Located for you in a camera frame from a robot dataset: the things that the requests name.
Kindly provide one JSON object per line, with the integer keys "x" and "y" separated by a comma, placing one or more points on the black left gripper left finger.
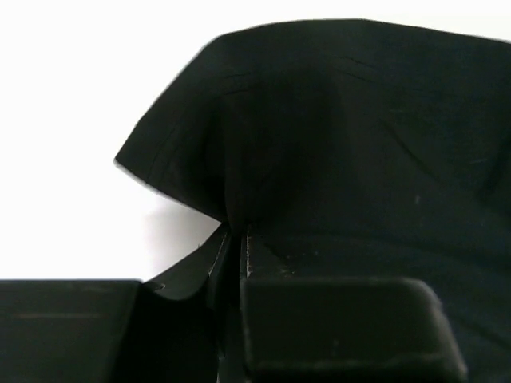
{"x": 114, "y": 330}

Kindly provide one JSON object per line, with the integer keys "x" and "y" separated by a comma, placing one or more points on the black trousers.
{"x": 351, "y": 146}

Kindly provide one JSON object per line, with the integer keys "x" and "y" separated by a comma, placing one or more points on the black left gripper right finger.
{"x": 299, "y": 328}

